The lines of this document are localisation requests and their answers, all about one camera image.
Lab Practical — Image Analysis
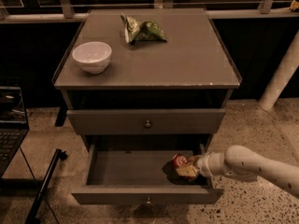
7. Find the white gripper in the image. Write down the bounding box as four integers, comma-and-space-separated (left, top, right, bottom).
176, 152, 214, 181

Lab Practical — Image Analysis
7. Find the red coke can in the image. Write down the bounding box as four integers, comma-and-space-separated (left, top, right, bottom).
171, 154, 188, 169

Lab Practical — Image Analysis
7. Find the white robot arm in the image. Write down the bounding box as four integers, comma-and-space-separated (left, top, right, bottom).
172, 104, 299, 198

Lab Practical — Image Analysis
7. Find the round drawer knob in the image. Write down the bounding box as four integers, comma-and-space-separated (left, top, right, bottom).
144, 119, 152, 129

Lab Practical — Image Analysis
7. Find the closed grey top drawer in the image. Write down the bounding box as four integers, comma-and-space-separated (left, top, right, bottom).
67, 108, 225, 135

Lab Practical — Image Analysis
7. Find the open grey middle drawer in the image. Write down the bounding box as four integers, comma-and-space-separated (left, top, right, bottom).
72, 134, 223, 204

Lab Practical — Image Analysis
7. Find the grey drawer cabinet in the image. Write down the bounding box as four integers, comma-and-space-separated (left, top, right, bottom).
51, 7, 243, 206

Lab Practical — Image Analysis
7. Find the green chip bag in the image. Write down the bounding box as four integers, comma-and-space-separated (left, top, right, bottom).
121, 15, 166, 45

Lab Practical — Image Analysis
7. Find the white ceramic bowl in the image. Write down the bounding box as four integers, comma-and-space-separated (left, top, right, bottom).
72, 42, 112, 74

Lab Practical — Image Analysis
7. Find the black stand leg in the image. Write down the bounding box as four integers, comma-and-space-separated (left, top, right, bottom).
24, 149, 67, 224

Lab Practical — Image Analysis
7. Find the black laptop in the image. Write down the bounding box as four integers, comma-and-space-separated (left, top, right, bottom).
0, 77, 29, 177

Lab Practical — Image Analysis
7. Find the metal railing frame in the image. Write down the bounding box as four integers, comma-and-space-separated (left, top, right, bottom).
0, 0, 298, 23

